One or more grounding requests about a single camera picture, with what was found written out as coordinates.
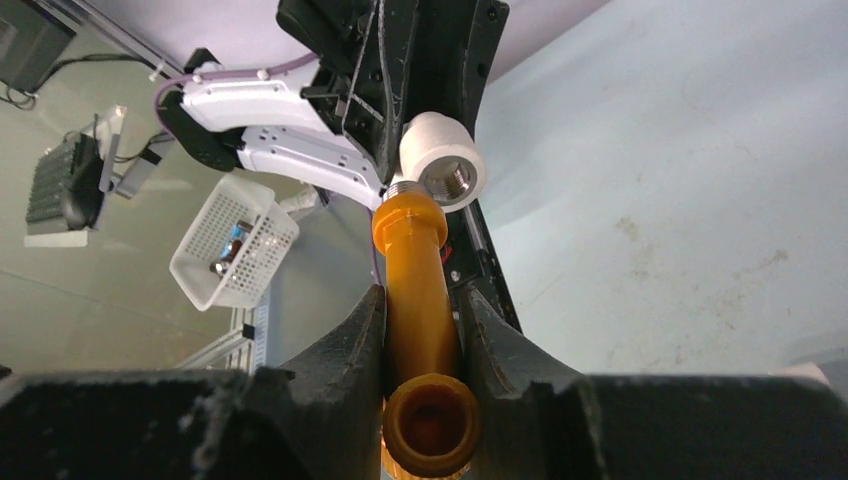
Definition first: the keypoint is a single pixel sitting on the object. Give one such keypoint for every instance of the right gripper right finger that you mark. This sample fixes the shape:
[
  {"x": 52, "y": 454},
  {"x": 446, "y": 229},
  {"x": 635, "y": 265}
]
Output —
[{"x": 543, "y": 420}]

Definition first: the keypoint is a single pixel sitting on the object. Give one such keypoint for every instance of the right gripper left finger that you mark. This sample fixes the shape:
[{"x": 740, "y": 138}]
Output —
[{"x": 317, "y": 416}]

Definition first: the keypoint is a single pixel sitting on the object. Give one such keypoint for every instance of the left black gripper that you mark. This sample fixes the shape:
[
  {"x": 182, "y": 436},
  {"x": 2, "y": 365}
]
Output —
[{"x": 364, "y": 50}]

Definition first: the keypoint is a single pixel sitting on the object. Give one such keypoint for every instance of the orange water faucet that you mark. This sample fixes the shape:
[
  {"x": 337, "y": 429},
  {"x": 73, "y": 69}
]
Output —
[{"x": 431, "y": 422}]

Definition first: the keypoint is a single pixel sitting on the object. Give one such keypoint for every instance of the white pipe elbow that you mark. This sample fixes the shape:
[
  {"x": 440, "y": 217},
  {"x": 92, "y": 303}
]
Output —
[{"x": 439, "y": 153}]

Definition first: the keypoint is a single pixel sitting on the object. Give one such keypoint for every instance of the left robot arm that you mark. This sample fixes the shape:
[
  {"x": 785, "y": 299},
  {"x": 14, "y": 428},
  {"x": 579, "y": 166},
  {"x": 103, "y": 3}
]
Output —
[{"x": 255, "y": 119}]

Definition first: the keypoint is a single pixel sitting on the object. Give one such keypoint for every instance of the white perforated basket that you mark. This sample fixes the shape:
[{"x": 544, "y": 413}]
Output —
[{"x": 234, "y": 246}]

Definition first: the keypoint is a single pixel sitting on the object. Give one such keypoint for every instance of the white ventilated cable duct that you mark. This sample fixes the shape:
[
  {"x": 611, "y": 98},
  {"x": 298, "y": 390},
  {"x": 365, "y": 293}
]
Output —
[{"x": 252, "y": 354}]

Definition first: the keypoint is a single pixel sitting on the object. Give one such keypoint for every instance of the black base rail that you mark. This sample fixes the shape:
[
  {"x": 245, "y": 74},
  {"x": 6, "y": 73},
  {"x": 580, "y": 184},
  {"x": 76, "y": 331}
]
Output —
[{"x": 469, "y": 258}]

